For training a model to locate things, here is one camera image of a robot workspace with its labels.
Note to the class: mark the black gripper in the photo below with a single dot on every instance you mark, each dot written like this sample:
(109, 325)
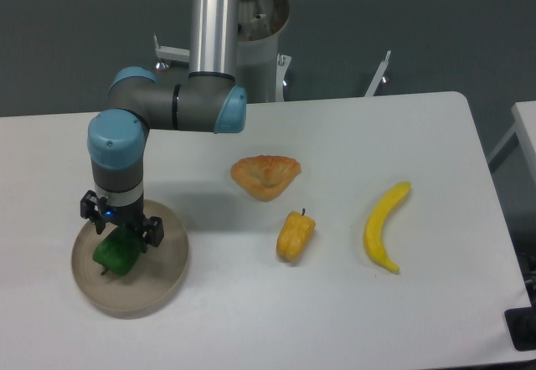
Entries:
(131, 216)

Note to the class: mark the green bell pepper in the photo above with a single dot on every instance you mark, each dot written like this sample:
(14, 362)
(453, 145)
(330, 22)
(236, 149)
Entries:
(118, 251)

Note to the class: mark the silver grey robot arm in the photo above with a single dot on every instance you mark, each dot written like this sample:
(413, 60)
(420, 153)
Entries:
(210, 101)

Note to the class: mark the beige round plate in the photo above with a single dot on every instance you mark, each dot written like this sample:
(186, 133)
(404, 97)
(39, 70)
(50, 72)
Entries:
(151, 282)

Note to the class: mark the yellow orange bell pepper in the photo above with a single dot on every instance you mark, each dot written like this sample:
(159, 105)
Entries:
(294, 236)

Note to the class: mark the golden triangular pastry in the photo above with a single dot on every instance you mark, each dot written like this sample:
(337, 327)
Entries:
(265, 177)

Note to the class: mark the yellow banana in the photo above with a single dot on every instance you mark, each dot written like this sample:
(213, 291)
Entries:
(373, 241)

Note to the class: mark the black device at table edge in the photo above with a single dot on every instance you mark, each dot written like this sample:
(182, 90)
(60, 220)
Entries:
(521, 327)

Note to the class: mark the white side table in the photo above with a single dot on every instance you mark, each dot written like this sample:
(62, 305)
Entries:
(520, 133)

